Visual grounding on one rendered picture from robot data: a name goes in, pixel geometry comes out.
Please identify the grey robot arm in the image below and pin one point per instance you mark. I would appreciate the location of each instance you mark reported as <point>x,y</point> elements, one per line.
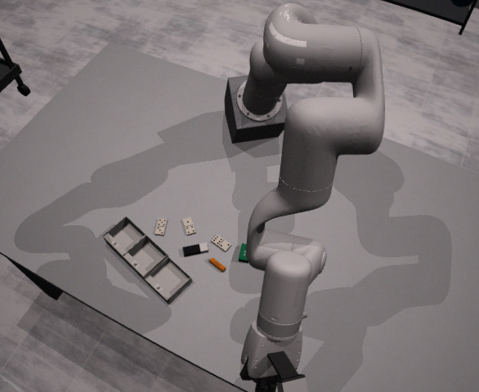
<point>316,131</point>

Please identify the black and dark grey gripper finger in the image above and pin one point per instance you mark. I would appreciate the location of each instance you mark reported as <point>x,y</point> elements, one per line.
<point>261,382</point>
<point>271,383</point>

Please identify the white domino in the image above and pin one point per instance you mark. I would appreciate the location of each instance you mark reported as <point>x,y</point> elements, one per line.
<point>189,226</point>
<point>221,243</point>
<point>161,226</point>

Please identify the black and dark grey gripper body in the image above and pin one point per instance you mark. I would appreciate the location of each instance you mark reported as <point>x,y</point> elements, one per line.
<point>258,344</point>

